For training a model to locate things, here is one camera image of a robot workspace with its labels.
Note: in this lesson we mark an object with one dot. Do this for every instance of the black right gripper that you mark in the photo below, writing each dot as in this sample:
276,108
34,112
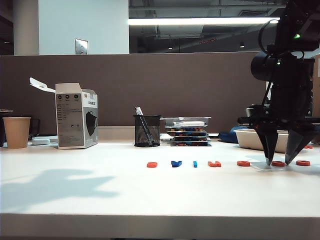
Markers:
291,105

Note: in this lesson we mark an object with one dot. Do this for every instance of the orange letter c magnet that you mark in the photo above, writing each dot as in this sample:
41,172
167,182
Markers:
308,147
278,164

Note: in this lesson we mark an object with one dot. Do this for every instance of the orange letter o magnet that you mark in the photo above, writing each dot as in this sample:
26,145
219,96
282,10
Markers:
300,163
240,164

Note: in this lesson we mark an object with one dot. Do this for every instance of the light blue letter l magnet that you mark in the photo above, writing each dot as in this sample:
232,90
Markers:
195,164

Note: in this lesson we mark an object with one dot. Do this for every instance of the dark blue letter y magnet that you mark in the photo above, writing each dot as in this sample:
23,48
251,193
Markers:
176,163

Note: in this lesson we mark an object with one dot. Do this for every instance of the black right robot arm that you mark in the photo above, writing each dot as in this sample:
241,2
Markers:
295,37

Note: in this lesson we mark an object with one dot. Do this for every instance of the orange letter u magnet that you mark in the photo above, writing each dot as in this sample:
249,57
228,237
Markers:
214,164

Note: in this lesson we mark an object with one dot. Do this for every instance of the flat magnet letter pack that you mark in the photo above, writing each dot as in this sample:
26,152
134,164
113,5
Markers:
190,139
188,134
187,130
190,144

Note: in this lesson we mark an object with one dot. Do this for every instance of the orange rounded letter magnet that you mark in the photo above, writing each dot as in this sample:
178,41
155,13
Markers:
150,165

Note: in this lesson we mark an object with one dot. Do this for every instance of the beige pulp fibre tray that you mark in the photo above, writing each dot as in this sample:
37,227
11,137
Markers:
247,140

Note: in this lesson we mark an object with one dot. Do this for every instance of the navy blue rubber slipper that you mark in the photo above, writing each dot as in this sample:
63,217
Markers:
228,136

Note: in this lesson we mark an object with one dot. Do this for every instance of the brown cardboard box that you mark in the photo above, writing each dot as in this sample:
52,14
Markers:
317,82

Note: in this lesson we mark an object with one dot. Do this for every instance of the white labelled packet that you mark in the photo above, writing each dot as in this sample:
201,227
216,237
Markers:
188,123

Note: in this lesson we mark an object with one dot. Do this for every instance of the clear plastic box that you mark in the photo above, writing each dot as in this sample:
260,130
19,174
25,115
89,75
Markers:
167,122

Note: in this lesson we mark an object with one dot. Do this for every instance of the black mesh pen holder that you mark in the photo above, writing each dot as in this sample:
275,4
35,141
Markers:
153,130

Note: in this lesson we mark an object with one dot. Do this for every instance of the brown desk partition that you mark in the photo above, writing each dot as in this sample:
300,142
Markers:
150,82

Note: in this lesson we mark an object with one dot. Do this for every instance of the black and white pen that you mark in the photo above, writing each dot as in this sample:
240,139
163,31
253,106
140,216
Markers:
138,111

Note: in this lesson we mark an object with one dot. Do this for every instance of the long ceiling light strip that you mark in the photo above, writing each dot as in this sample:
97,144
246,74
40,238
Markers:
187,21

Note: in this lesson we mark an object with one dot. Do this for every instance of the white face mask box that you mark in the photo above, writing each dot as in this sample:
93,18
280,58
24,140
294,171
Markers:
72,120

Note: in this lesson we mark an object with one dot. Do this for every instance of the small white plastic case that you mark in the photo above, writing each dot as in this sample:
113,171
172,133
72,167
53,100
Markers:
40,141

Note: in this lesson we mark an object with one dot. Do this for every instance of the dark drinking glass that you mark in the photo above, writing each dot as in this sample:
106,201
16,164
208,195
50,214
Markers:
35,127

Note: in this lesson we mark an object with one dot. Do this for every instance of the brown paper cup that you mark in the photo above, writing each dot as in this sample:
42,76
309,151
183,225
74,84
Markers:
16,132

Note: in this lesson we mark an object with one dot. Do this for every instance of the beige partition base rail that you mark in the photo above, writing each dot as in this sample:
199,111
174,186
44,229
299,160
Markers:
115,133

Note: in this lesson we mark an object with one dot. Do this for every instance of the metal wall switch plate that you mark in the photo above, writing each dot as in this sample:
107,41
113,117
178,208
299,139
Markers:
81,46

